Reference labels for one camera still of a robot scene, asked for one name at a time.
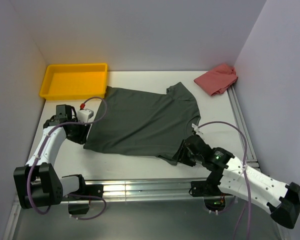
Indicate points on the front aluminium rail frame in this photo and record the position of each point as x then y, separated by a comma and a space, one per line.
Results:
160, 209

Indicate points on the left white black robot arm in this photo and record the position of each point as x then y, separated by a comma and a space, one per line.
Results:
37, 183

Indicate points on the right side aluminium rail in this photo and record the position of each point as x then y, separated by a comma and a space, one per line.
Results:
251, 157

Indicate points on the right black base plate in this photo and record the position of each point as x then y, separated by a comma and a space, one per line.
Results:
202, 188

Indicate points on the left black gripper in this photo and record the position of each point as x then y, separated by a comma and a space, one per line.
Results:
81, 138

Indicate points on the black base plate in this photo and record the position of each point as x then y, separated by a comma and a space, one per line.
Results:
202, 188
90, 191

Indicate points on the folded pink t-shirt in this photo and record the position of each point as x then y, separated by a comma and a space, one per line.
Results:
217, 80

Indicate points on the yellow plastic tray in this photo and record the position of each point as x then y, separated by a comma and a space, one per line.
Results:
64, 82

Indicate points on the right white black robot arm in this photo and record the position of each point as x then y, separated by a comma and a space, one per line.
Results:
228, 175

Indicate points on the dark green t-shirt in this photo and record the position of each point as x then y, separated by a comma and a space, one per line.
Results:
143, 124

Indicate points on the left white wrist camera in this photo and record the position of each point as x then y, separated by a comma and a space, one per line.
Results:
84, 115

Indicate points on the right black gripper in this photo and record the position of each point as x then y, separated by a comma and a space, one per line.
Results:
180, 155

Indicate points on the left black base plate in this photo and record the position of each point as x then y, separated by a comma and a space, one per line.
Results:
90, 191

